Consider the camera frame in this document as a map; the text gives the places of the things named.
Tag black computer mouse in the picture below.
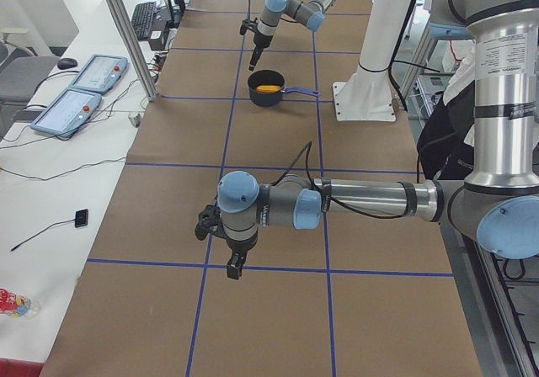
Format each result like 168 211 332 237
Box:
56 58 78 70

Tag lower teach pendant tablet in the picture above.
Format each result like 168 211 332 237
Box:
30 88 102 138

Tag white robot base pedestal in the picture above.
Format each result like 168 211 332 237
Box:
333 0 416 122

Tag upper teach pendant tablet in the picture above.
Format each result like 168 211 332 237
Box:
70 54 128 95

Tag person in grey shirt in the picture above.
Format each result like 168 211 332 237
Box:
417 46 475 180

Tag dark blue saucepan purple handle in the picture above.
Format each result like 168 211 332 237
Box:
248 70 319 108

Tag aluminium frame post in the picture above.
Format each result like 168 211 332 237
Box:
105 0 157 102

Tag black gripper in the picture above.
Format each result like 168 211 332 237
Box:
195 203 258 280
239 19 274 72

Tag red snack packet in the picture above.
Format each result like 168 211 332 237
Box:
0 288 41 318

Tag black phone on table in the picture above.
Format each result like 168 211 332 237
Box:
74 209 89 228

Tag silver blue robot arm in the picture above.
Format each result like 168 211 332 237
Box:
195 0 538 279
239 0 336 72

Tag black keyboard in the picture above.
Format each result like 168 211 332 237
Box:
131 1 157 40

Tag teach pendant tablet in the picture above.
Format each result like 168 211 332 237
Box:
30 88 102 138
70 54 128 95

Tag yellow corn cob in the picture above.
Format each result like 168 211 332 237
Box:
255 84 282 94

